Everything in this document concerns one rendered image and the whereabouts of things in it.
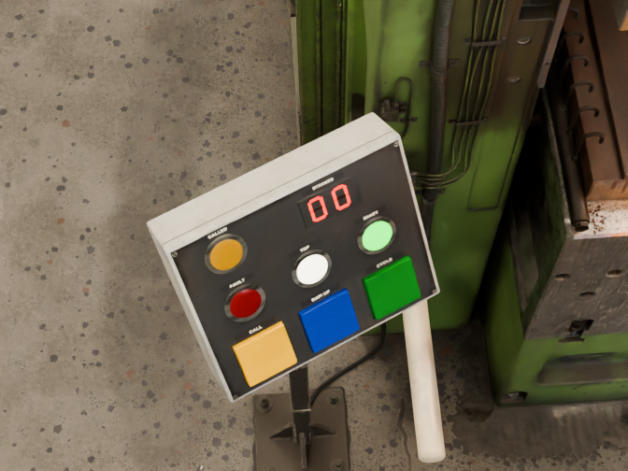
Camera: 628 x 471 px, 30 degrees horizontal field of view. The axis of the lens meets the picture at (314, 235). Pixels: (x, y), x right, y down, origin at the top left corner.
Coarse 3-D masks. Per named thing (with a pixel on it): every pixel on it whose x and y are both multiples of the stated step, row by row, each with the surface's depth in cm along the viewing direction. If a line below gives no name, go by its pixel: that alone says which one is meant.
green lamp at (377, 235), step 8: (376, 224) 157; (384, 224) 157; (368, 232) 157; (376, 232) 157; (384, 232) 158; (368, 240) 157; (376, 240) 158; (384, 240) 158; (368, 248) 158; (376, 248) 159
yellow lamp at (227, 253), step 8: (224, 240) 148; (232, 240) 148; (216, 248) 148; (224, 248) 148; (232, 248) 148; (240, 248) 149; (216, 256) 148; (224, 256) 149; (232, 256) 149; (240, 256) 150; (216, 264) 149; (224, 264) 149; (232, 264) 150
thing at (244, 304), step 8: (240, 296) 153; (248, 296) 153; (256, 296) 154; (232, 304) 153; (240, 304) 153; (248, 304) 154; (256, 304) 154; (232, 312) 154; (240, 312) 154; (248, 312) 155
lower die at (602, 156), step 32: (576, 0) 187; (608, 0) 186; (608, 32) 183; (576, 64) 182; (608, 64) 181; (576, 96) 180; (608, 96) 178; (576, 128) 181; (608, 128) 177; (608, 160) 175; (608, 192) 177
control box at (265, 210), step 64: (384, 128) 154; (256, 192) 150; (320, 192) 150; (384, 192) 155; (192, 256) 147; (256, 256) 151; (384, 256) 160; (192, 320) 155; (256, 320) 156; (384, 320) 166; (256, 384) 162
